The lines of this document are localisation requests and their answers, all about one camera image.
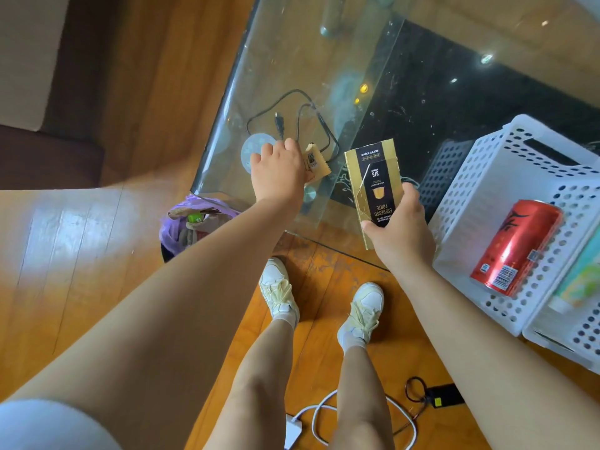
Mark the gold black coffee capsule box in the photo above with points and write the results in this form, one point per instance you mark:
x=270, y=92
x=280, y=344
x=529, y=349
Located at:
x=375, y=182

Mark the red drink can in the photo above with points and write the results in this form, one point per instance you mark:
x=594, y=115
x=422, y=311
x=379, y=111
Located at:
x=515, y=248

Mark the person's left fingers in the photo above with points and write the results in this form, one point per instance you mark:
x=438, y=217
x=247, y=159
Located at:
x=276, y=147

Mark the person's leg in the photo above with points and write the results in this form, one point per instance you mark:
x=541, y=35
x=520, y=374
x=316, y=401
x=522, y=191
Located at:
x=258, y=388
x=363, y=403

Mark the black power adapter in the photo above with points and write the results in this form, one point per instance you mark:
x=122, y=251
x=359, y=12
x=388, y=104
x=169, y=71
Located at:
x=445, y=396

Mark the person's right forearm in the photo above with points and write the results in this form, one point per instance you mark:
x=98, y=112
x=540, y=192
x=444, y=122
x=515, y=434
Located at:
x=478, y=351

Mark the person's right leg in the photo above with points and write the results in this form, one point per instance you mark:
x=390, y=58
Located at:
x=363, y=403

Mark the white charger plug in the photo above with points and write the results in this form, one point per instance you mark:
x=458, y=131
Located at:
x=292, y=433

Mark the person's right white shoe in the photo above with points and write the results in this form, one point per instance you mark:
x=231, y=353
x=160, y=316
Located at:
x=361, y=313

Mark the person's right thumb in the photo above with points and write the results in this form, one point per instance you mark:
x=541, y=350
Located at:
x=369, y=227

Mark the trash bin with purple bag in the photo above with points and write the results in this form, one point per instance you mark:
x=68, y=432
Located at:
x=171, y=231

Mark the dark brown wooden furniture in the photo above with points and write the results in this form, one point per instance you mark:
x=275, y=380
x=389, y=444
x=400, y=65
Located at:
x=47, y=156

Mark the person's left forearm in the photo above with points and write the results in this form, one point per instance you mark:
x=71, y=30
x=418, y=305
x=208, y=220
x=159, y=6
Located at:
x=187, y=295

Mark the person's left white shoe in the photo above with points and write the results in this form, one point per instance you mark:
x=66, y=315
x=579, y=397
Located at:
x=276, y=285

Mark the person's light grey clothing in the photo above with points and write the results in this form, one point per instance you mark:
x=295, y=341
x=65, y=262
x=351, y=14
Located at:
x=47, y=428

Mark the torn gold cardboard piece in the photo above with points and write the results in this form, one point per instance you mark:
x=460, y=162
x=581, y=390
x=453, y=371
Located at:
x=318, y=163

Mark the green white tube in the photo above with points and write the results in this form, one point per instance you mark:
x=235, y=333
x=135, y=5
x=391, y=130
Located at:
x=581, y=276

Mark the green bottle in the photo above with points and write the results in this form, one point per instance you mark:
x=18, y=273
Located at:
x=194, y=218

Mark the person's white shoe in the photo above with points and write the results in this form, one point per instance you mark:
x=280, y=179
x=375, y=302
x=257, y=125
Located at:
x=276, y=285
x=361, y=313

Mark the person's left leg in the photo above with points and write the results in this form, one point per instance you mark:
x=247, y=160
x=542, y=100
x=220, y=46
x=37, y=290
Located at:
x=258, y=388

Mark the person's right hand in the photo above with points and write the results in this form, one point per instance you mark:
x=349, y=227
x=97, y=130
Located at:
x=403, y=234

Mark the beige sofa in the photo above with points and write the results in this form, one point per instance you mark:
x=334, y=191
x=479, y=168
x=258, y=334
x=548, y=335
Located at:
x=28, y=56

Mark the white round disc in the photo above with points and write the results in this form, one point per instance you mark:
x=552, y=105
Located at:
x=253, y=146

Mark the white perforated plastic basket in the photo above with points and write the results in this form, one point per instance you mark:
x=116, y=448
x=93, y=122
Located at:
x=473, y=182
x=586, y=344

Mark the person's left hand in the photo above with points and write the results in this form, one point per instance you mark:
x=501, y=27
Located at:
x=279, y=173

